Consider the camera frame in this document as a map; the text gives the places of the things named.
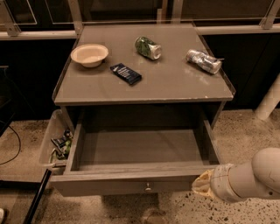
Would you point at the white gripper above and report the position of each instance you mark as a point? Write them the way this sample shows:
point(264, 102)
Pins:
point(219, 182)

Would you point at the grey top drawer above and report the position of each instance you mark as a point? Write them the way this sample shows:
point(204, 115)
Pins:
point(125, 161)

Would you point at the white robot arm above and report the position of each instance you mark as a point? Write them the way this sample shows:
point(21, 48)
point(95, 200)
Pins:
point(250, 150)

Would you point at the grey drawer cabinet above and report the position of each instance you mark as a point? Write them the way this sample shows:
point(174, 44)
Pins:
point(172, 92)

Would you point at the crushed silver can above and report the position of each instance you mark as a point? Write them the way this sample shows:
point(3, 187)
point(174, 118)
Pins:
point(204, 61)

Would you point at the dark blue snack packet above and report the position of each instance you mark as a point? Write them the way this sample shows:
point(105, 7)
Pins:
point(126, 74)

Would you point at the snack packets in bin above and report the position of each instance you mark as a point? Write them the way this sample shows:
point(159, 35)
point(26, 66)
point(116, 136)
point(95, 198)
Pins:
point(62, 146)

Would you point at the green soda can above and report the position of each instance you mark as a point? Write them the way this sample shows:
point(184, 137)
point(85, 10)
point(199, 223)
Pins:
point(148, 48)

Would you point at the clear plastic bin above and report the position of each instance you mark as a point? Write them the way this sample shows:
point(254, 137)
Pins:
point(55, 129)

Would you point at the black pole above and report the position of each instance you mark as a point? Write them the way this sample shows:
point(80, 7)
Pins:
point(35, 202)

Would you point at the white paper bowl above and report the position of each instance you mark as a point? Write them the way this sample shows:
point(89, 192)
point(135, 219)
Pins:
point(89, 55)

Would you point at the metal railing frame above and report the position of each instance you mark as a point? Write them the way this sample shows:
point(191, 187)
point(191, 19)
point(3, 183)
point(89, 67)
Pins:
point(57, 19)

